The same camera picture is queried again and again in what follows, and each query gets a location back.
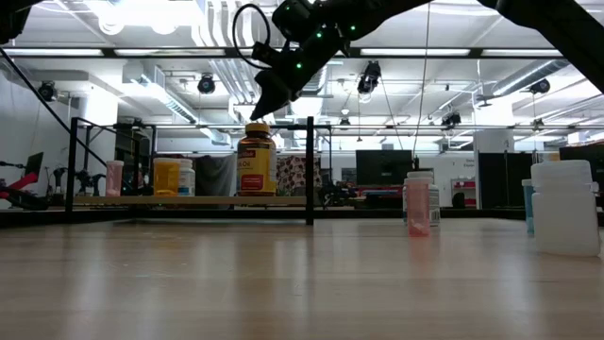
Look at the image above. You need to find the teal translucent pill vial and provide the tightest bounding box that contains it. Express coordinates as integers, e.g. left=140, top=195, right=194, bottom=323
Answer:
left=521, top=178, right=535, bottom=236

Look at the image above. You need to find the black equipment rack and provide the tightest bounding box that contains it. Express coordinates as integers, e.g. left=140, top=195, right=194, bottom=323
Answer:
left=114, top=123, right=157, bottom=196

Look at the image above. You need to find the red storage shelf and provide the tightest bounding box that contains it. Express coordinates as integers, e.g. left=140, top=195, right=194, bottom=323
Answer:
left=450, top=178, right=478, bottom=209

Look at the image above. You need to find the pink translucent pill vial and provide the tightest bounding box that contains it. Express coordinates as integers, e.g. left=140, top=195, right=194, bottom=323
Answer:
left=104, top=160, right=125, bottom=197
left=405, top=177, right=431, bottom=237

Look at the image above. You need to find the yellow translucent pill vial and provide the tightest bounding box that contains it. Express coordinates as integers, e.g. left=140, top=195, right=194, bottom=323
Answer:
left=153, top=157, right=182, bottom=197

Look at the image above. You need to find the black metal shelf frame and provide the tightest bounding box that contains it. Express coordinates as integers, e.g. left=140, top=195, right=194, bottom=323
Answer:
left=64, top=116, right=334, bottom=227

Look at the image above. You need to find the red and black background robot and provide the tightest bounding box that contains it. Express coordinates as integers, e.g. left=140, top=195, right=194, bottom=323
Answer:
left=0, top=150, right=51, bottom=212

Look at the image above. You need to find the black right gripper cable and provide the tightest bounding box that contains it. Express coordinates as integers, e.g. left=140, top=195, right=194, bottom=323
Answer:
left=232, top=3, right=274, bottom=71

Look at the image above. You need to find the black aluminium table frame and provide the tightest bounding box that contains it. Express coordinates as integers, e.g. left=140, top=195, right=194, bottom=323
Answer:
left=0, top=205, right=604, bottom=230

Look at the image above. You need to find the amber fish oil bottle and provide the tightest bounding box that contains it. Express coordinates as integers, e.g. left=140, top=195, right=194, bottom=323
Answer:
left=236, top=122, right=278, bottom=197

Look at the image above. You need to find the black cabinet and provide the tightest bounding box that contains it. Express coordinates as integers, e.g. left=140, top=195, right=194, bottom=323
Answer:
left=477, top=150, right=534, bottom=211

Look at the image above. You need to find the grey hanging cloth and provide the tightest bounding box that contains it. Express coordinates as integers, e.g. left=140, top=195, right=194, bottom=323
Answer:
left=194, top=154, right=238, bottom=197

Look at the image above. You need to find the black monitor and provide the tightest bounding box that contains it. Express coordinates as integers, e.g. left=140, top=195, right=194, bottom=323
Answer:
left=355, top=149, right=414, bottom=187

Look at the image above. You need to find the white plastic bottle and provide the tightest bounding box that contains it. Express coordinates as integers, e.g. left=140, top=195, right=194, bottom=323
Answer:
left=530, top=159, right=601, bottom=258

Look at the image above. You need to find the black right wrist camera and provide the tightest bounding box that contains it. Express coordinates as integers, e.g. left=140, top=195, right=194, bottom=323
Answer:
left=252, top=41, right=280, bottom=68

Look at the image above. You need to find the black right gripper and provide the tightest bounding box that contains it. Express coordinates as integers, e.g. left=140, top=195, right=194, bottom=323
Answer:
left=249, top=35, right=348, bottom=121

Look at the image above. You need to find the floral patterned cloth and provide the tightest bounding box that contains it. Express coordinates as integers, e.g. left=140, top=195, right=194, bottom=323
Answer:
left=276, top=155, right=323, bottom=197

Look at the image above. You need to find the black beam with light strips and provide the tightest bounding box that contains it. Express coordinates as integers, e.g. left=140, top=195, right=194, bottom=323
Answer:
left=0, top=45, right=567, bottom=60

